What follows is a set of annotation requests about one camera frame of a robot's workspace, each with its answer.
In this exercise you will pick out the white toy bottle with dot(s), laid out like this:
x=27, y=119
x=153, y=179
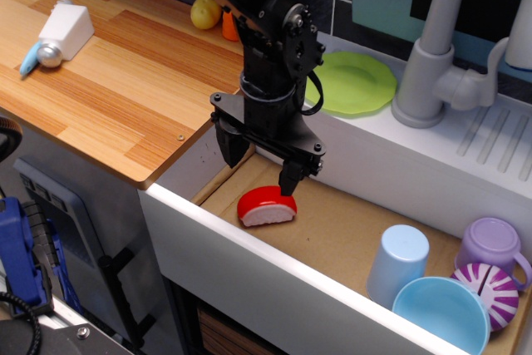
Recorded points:
x=66, y=31

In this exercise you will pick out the light blue toy utensil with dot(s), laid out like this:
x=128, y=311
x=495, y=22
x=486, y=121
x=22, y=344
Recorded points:
x=31, y=60

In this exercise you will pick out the purple white striped ball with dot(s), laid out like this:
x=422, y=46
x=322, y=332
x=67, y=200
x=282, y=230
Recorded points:
x=495, y=288

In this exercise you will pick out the grey toy faucet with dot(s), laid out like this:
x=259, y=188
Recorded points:
x=431, y=80

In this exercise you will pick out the orange toy carrot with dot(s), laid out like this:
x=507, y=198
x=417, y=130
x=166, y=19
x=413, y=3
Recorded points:
x=229, y=30

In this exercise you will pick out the light blue plastic bowl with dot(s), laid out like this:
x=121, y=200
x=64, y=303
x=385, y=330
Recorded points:
x=448, y=309

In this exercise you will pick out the red white toy sushi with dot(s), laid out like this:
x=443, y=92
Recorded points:
x=266, y=205

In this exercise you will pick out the yellow toy potato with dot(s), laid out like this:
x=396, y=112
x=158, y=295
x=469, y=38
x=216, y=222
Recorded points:
x=205, y=14

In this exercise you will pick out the green plastic plate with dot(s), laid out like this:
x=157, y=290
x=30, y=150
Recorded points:
x=353, y=84

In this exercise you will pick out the white toy sink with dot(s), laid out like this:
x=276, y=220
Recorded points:
x=302, y=285

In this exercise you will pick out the purple plastic mug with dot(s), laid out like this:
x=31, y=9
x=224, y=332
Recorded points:
x=495, y=242

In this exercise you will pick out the light blue plastic cup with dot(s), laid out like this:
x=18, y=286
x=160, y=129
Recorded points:
x=401, y=257

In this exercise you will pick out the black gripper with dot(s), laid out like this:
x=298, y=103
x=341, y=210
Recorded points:
x=275, y=125

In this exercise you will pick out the blue clamp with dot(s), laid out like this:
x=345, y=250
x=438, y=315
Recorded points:
x=33, y=258

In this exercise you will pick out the black cabinet door handle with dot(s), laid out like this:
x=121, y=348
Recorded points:
x=110, y=268

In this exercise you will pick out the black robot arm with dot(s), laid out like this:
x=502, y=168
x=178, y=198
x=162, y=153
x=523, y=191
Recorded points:
x=281, y=52

